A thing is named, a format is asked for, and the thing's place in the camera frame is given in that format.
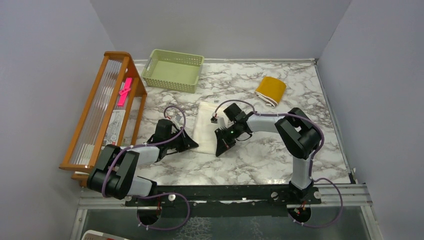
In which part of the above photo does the green plastic basket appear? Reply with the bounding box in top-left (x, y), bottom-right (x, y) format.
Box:
top-left (141, 49), bottom-right (205, 94)

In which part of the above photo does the white towel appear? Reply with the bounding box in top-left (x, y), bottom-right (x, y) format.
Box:
top-left (192, 101), bottom-right (219, 156)

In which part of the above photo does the pink plastic clip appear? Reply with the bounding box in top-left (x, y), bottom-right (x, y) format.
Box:
top-left (116, 77), bottom-right (133, 107)

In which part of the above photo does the wooden rack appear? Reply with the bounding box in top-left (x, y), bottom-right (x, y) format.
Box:
top-left (59, 51), bottom-right (148, 187)

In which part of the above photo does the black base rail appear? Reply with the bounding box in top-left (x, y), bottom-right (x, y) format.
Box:
top-left (125, 184), bottom-right (322, 218)

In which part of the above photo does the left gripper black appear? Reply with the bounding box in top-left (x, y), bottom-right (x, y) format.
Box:
top-left (165, 126), bottom-right (198, 152)

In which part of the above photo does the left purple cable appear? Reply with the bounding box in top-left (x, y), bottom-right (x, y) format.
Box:
top-left (101, 105), bottom-right (191, 231)

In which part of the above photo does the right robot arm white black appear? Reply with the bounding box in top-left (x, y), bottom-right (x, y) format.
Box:
top-left (214, 100), bottom-right (325, 204)

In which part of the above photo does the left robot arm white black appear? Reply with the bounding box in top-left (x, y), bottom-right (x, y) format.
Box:
top-left (86, 119), bottom-right (199, 206)

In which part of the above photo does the yellow folded towel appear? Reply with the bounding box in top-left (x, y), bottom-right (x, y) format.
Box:
top-left (254, 76), bottom-right (287, 108)

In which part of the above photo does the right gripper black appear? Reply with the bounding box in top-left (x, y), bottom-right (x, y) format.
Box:
top-left (214, 122), bottom-right (241, 156)

